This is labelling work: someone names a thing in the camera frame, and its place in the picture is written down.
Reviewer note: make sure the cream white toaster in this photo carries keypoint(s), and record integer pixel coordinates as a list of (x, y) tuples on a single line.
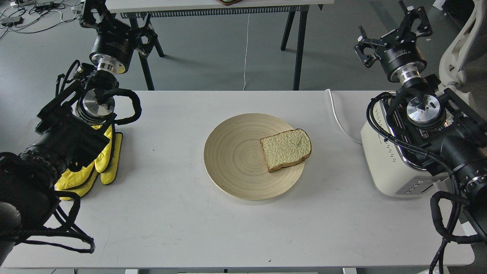
[(392, 168)]

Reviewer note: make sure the white office chair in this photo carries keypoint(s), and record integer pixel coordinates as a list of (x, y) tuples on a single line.
[(470, 40)]

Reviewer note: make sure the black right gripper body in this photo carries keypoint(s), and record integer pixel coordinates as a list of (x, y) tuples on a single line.
[(397, 53)]

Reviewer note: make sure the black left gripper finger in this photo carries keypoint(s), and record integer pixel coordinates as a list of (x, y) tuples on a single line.
[(94, 14), (146, 38)]

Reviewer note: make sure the yellow oven glove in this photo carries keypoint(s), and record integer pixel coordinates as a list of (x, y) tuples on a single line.
[(104, 167)]

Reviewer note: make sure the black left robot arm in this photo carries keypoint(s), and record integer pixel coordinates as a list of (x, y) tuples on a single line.
[(72, 133)]

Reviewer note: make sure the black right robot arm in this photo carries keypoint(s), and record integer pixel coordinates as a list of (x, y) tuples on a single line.
[(428, 130)]

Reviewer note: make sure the brown object on background table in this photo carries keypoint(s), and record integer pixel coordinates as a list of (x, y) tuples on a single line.
[(228, 2)]

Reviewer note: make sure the background table with black legs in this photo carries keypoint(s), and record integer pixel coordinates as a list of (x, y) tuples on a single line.
[(133, 9)]

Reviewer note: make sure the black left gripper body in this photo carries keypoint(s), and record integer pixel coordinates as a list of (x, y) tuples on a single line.
[(114, 47)]

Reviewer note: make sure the round bamboo plate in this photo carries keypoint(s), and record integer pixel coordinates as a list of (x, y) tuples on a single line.
[(234, 158)]

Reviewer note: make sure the slice of bread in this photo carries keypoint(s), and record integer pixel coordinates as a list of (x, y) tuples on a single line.
[(286, 149)]

